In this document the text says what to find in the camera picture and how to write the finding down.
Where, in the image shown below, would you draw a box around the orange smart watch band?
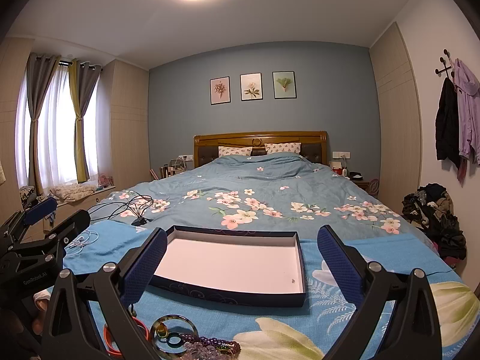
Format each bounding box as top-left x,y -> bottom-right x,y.
103,316 -> 151,359

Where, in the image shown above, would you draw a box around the tortoiseshell bangle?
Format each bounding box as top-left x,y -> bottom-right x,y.
150,314 -> 199,359

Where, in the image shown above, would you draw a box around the clear crystal bead bracelet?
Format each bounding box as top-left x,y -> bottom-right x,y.
180,342 -> 222,360

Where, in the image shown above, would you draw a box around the maroon beaded bracelet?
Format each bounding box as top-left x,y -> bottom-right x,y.
182,335 -> 242,357

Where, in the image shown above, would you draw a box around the white earphones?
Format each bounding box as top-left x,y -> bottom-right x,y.
65,230 -> 99,257

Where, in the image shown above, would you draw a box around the dark clothes pile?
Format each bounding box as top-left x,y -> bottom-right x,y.
402,183 -> 467,268

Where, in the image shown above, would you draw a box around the grey yellow left curtain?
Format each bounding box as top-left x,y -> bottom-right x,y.
26,53 -> 60,195

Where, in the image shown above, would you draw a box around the grey yellow curtain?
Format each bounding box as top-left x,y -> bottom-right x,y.
26,53 -> 60,195
67,59 -> 102,184

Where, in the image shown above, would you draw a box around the grey yellow right curtain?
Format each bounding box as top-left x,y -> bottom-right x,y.
67,59 -> 102,184

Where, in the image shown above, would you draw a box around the light blue floral blanket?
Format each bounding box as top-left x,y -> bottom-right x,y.
64,220 -> 479,359

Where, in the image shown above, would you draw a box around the navy shallow box tray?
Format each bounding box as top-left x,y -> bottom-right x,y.
151,226 -> 307,308

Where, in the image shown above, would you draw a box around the beige wardrobe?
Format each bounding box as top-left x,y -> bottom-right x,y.
369,22 -> 422,213

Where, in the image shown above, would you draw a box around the left floral pillow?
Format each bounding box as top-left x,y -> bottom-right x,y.
218,145 -> 252,157

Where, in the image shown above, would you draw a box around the floral pillow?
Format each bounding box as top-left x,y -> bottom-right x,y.
218,145 -> 252,157
264,142 -> 301,155

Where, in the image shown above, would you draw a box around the blue floral duvet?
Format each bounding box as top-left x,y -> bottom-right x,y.
89,152 -> 433,247

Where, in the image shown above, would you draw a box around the wooden headboard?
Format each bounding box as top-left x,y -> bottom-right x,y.
193,131 -> 329,167

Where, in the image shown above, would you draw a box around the black hanging jacket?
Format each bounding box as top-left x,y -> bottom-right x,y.
435,78 -> 461,167

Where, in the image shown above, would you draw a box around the right floral pillow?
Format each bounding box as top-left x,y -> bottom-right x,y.
264,142 -> 301,155

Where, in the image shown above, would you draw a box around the pink flower framed picture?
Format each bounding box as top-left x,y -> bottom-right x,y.
210,76 -> 231,105

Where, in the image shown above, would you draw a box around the white flower framed picture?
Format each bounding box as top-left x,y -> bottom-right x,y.
240,72 -> 263,101

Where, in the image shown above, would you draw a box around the purple hanging jacket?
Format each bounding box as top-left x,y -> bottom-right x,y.
454,58 -> 479,184

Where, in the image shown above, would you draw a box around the green leaf framed picture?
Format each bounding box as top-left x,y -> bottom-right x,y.
272,71 -> 297,99

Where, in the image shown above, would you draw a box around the black charger cables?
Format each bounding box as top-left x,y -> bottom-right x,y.
88,190 -> 155,227

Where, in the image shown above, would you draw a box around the white wall socket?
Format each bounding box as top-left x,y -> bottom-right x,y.
332,151 -> 351,159

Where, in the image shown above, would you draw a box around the wall coat hook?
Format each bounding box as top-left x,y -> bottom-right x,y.
434,49 -> 455,80

